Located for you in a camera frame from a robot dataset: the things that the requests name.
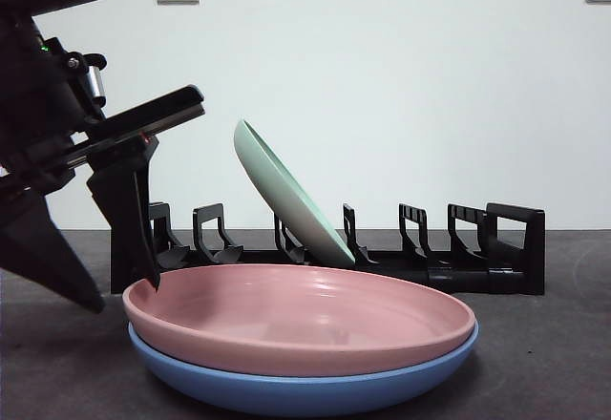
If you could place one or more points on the blue round plate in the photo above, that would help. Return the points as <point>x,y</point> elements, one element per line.
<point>305,396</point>

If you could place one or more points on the light green round plate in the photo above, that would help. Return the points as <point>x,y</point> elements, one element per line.
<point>277,186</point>

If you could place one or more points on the pink round plate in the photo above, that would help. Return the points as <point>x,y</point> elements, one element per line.
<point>305,305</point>

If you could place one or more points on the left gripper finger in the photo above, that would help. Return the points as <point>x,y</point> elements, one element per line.
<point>126,210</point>
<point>38,253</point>

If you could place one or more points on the black plastic dish rack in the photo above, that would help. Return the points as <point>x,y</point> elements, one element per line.
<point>534,248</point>

